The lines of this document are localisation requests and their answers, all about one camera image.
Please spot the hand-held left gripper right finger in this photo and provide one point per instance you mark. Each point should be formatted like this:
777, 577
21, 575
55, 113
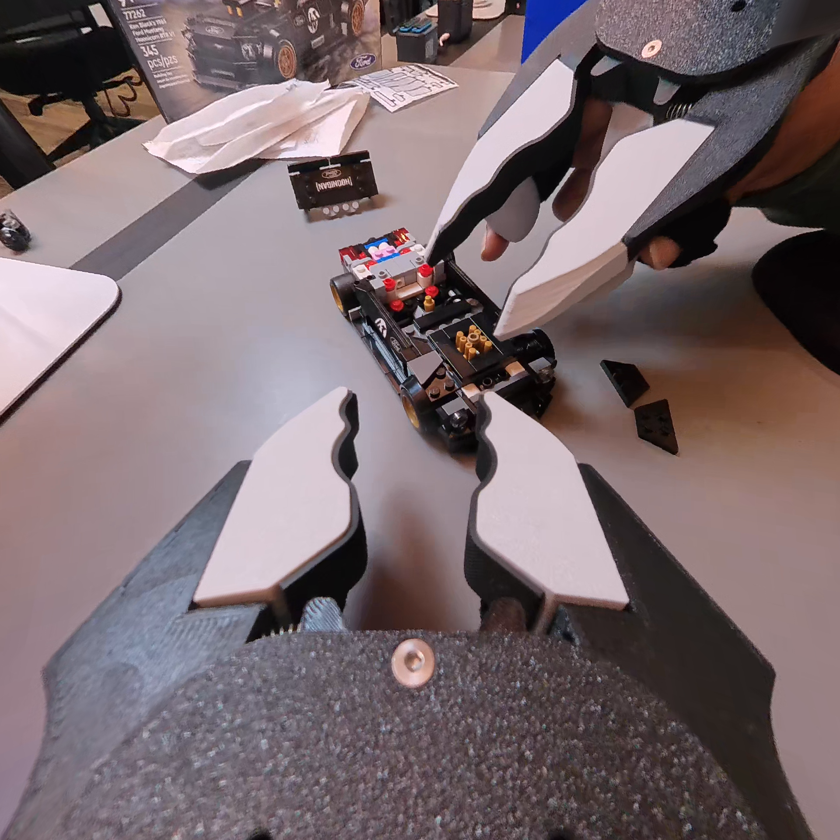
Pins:
544, 525

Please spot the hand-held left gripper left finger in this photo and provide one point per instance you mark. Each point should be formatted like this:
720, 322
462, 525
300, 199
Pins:
289, 512

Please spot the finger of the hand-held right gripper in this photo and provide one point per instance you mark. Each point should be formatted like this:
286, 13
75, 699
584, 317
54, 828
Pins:
623, 197
512, 124

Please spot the black lego car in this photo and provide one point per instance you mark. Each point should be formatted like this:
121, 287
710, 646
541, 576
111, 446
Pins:
407, 341

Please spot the black lego wedge plate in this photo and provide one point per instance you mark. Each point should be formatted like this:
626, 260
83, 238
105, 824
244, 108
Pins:
656, 426

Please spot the black printed lego panel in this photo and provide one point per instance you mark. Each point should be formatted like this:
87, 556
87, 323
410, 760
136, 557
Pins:
334, 184

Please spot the lego set box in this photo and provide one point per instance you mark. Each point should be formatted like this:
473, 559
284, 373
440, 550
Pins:
249, 52

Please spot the small black lego piece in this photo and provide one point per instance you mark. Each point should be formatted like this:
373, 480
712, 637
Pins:
13, 229

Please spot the person's right hand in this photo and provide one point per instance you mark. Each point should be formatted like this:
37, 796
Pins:
587, 151

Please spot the white printed paper sheet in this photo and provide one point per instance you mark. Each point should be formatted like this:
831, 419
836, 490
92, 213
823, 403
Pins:
400, 85

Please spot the white monitor stand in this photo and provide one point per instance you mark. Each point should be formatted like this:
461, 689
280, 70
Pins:
46, 315
489, 6

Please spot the small black box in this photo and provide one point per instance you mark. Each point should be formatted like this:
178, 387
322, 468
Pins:
417, 39
454, 16

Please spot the white printed paper bag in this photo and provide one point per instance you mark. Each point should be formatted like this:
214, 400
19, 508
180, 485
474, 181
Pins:
328, 118

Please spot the black wrist rest pad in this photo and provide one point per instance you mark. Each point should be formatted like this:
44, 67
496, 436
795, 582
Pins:
800, 295

